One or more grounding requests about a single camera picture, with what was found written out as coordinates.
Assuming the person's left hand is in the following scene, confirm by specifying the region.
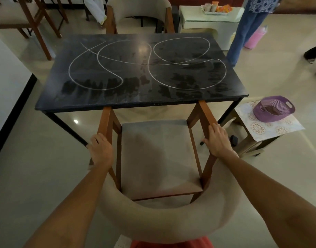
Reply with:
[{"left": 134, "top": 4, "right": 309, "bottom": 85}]
[{"left": 86, "top": 133, "right": 115, "bottom": 169}]

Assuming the person's right hand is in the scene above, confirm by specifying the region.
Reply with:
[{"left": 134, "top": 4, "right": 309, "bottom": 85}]
[{"left": 202, "top": 123, "right": 235, "bottom": 159}]

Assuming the beige stool with patterned top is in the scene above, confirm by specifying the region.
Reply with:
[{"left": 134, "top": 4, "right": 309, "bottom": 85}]
[{"left": 235, "top": 100, "right": 306, "bottom": 142}]

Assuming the person's left forearm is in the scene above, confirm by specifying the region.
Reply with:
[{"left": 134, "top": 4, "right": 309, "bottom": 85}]
[{"left": 23, "top": 162, "right": 113, "bottom": 248}]

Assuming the person's right forearm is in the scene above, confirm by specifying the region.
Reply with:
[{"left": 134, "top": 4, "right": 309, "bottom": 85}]
[{"left": 217, "top": 149, "right": 316, "bottom": 248}]

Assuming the person's red garment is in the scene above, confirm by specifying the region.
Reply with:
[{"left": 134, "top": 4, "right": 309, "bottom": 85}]
[{"left": 130, "top": 236, "right": 215, "bottom": 248}]

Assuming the purple plastic basket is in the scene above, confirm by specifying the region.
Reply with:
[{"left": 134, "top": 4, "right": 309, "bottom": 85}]
[{"left": 253, "top": 95, "right": 296, "bottom": 123}]

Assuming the black marble table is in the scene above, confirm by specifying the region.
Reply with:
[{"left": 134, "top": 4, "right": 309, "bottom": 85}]
[{"left": 34, "top": 33, "right": 249, "bottom": 147}]

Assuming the pink plastic container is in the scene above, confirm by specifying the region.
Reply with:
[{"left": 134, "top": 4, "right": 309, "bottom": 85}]
[{"left": 244, "top": 25, "right": 268, "bottom": 50}]

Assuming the white glass-top table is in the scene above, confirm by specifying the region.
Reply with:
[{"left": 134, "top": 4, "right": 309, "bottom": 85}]
[{"left": 178, "top": 5, "right": 246, "bottom": 51}]

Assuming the tray of snack packets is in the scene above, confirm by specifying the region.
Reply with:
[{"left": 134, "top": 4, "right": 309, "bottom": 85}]
[{"left": 201, "top": 1, "right": 234, "bottom": 15}]

